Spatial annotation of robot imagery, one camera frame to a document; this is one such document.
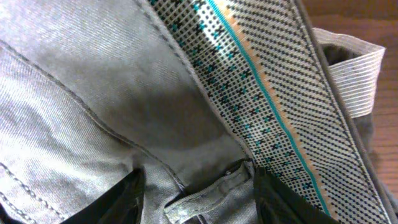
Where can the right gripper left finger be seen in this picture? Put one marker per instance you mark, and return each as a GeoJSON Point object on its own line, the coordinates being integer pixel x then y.
{"type": "Point", "coordinates": [122, 204]}

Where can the grey shorts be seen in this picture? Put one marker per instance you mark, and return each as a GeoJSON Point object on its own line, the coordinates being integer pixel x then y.
{"type": "Point", "coordinates": [198, 95]}

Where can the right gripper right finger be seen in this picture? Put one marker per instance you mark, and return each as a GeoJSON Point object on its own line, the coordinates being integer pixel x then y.
{"type": "Point", "coordinates": [276, 203]}

